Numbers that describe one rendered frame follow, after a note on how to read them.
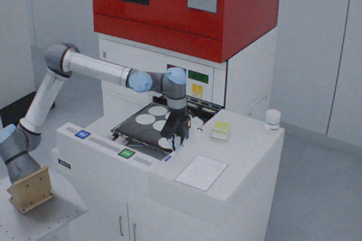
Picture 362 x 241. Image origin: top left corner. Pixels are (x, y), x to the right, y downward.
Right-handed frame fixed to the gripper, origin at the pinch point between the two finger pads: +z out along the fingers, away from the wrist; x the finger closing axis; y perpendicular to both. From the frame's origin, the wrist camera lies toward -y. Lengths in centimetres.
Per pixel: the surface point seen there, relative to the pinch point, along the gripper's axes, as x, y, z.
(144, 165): 7.8, -11.0, 3.8
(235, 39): 1, 57, -32
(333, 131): -30, 198, 83
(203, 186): -19.9, -10.6, 4.1
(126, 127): 38.3, 15.8, 8.4
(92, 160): 35.3, -13.6, 10.4
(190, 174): -12.0, -7.1, 3.7
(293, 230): -36, 86, 101
